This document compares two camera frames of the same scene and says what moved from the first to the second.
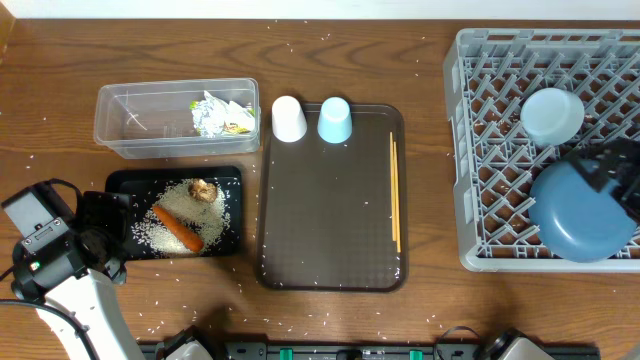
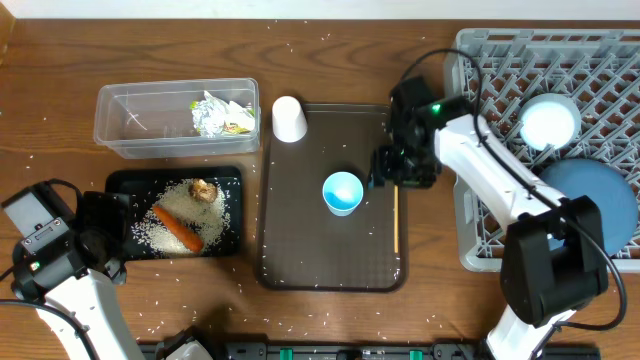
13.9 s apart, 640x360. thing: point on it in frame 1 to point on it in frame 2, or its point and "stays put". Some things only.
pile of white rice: (209, 221) stays put
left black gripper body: (110, 225) stays put
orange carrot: (179, 229) stays put
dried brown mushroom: (202, 191) stays put
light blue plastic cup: (335, 120) to (342, 193)
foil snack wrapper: (209, 123) stays put
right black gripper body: (628, 192) to (419, 168)
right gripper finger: (591, 168) to (388, 163)
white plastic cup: (288, 120) stays put
